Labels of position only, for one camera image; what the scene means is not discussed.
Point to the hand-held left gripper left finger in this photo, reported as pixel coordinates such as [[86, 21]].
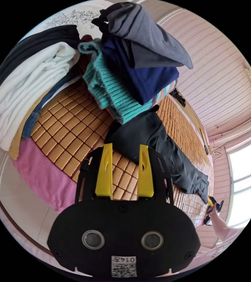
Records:
[[104, 171]]

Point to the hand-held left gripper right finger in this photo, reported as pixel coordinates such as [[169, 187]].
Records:
[[145, 174]]

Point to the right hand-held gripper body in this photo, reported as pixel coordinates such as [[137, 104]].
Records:
[[218, 203]]

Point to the black pants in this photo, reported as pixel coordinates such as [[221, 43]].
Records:
[[152, 141]]

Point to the person's right forearm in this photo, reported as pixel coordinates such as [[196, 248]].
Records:
[[221, 227]]

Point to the person's right hand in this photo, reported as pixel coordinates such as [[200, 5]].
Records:
[[213, 210]]

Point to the window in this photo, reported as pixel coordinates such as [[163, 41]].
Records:
[[244, 167]]

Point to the bed with woven mat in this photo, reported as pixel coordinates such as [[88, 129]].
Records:
[[68, 136]]

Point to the pile of clothes with teal sweater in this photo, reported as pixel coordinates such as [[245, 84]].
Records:
[[125, 72]]

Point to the pile of clothes with white garment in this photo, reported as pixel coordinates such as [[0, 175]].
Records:
[[28, 88]]

